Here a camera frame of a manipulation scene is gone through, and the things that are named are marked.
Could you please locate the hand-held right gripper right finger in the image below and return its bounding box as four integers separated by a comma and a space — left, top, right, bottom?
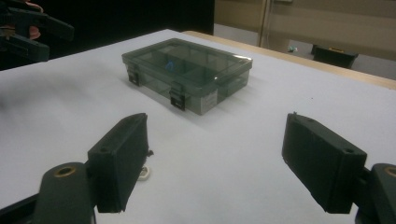
281, 111, 368, 215

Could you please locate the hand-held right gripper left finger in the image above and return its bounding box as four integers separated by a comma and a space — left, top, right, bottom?
87, 112, 154, 214

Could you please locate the white nail clipper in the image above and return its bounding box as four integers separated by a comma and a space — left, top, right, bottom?
138, 166, 151, 182

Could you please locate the grey transparent organizer box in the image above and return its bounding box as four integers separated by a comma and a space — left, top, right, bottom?
120, 37, 253, 117

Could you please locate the black curtain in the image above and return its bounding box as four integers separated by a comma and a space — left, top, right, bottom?
0, 0, 216, 72

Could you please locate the black case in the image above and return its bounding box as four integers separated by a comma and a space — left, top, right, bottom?
312, 44, 360, 70

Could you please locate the beige wooden desk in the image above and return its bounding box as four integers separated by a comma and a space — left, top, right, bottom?
214, 0, 396, 62

